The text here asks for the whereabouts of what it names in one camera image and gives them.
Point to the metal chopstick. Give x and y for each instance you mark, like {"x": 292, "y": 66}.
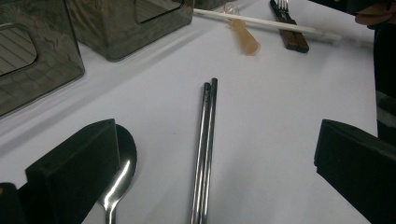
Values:
{"x": 202, "y": 140}
{"x": 211, "y": 124}

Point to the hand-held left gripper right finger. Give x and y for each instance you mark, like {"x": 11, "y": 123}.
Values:
{"x": 358, "y": 168}

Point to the smoky clear plastic bin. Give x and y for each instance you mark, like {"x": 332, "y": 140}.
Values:
{"x": 102, "y": 34}
{"x": 56, "y": 68}
{"x": 208, "y": 3}

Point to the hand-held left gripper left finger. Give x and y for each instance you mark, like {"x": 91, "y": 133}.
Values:
{"x": 71, "y": 174}

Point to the metal spoon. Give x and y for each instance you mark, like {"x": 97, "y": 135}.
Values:
{"x": 123, "y": 183}

